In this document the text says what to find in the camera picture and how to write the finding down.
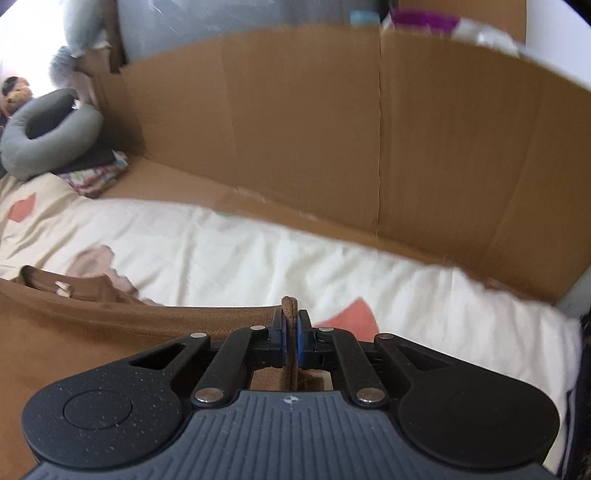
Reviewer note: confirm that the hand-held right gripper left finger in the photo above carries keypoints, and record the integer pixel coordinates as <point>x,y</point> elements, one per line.
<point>278,341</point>

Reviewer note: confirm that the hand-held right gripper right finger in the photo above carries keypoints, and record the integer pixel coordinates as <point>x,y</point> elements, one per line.
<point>302,344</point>

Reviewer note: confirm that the brown printed t-shirt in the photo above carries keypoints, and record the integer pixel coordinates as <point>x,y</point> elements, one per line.
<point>92,337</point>

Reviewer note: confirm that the cream bear print blanket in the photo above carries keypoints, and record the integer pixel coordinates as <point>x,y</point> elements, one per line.
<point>277,258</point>

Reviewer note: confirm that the large cardboard sheet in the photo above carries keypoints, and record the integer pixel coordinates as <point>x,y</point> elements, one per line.
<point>323,129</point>

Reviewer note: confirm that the floral folded cloth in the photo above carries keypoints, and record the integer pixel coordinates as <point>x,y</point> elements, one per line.
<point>97,180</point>

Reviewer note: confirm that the dark folded cloth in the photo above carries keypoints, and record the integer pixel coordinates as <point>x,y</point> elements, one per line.
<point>92,159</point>

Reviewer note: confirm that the black folded garment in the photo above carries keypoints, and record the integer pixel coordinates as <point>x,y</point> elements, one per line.
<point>581,392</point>

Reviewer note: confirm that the grey plastic wrapped mattress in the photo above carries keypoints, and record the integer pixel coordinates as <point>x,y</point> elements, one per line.
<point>231,23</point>

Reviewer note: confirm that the grey neck pillow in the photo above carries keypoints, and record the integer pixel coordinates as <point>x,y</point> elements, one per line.
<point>14,147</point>

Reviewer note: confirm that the detergent bottle with blue cap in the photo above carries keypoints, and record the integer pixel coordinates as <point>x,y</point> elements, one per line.
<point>364,17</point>

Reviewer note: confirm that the white purple laundry powder bag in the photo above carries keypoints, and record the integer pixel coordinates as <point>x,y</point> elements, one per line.
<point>425,21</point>

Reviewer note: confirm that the grey translucent plastic bag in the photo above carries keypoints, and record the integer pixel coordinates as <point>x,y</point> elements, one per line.
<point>62,67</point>

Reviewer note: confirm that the brown teddy bear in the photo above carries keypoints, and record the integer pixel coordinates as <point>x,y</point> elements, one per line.
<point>16,92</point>

